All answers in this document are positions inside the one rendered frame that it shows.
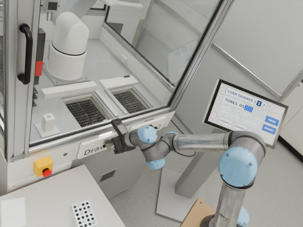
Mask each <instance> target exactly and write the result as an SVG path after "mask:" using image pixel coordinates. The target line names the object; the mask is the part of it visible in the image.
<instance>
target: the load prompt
mask: <svg viewBox="0 0 303 227"><path fill-rule="evenodd" d="M225 94H226V95H229V96H231V97H234V98H236V99H239V100H241V101H244V102H246V103H249V104H252V105H254V106H257V107H259V108H261V109H264V110H266V107H267V104H268V103H267V102H265V101H262V100H260V99H257V98H255V97H252V96H250V95H247V94H244V93H242V92H240V91H237V90H235V89H232V88H230V87H227V90H226V93H225Z"/></svg>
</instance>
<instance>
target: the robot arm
mask: <svg viewBox="0 0 303 227"><path fill-rule="evenodd" d="M110 123H111V125H112V126H113V128H114V129H115V130H116V132H117V133H118V136H116V137H113V138H111V139H109V140H106V141H104V142H103V144H104V145H105V146H106V148H107V150H108V151H109V152H110V151H111V147H112V146H113V145H114V148H115V150H114V153H115V154H120V153H123V152H127V151H131V150H133V149H136V146H139V148H140V150H141V152H142V153H143V155H144V157H145V159H146V161H147V163H148V165H149V167H150V168H151V169H152V170H158V169H160V168H162V167H163V166H164V165H165V163H166V161H165V158H164V157H165V156H166V155H167V154H168V153H169V152H171V151H203V152H224V154H223V155H222V157H221V159H220V162H219V172H220V177H221V179H222V181H223V183H222V187H221V191H220V197H219V200H218V205H217V208H216V213H215V214H213V215H208V216H206V217H205V218H204V219H203V220H202V221H201V223H200V227H245V226H247V225H248V223H249V215H248V213H247V211H246V209H245V208H244V207H243V206H242V205H243V201H244V198H245V195H246V191H247V189H249V188H251V187H252V186H253V184H254V181H255V178H256V175H257V172H258V169H259V167H260V165H261V163H262V161H263V159H264V157H265V155H266V144H265V142H264V140H263V139H262V138H261V137H260V136H259V135H258V134H256V133H254V132H249V131H230V132H229V133H221V134H178V133H176V132H169V133H167V134H165V135H164V136H163V137H162V138H161V139H160V140H159V141H158V142H156V139H157V132H156V130H155V128H153V127H151V126H145V127H141V128H138V129H134V130H131V131H128V130H127V128H126V127H125V125H124V124H123V123H122V121H121V120H120V118H116V119H113V120H111V122H110Z"/></svg>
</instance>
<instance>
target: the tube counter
mask: <svg viewBox="0 0 303 227"><path fill-rule="evenodd" d="M238 108H239V109H242V110H245V111H247V112H250V113H252V114H255V115H257V116H260V117H263V116H264V113H265V111H262V110H260V109H257V108H255V107H252V106H250V105H248V104H245V103H242V102H240V103H239V107H238Z"/></svg>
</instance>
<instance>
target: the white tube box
mask: <svg viewBox="0 0 303 227"><path fill-rule="evenodd" d="M79 203H81V206H80V207H78V203H75V204H72V205H71V206H70V211H71V214H72V217H73V221H74V224H75V227H97V226H98V222H97V220H96V217H95V214H94V212H93V209H92V206H91V203H90V200H86V201H82V202H79ZM90 208H91V209H92V210H91V212H89V209H90ZM81 211H83V214H82V215H81V214H80V213H81ZM84 219H86V222H85V223H83V220H84ZM93 220H96V223H95V224H93Z"/></svg>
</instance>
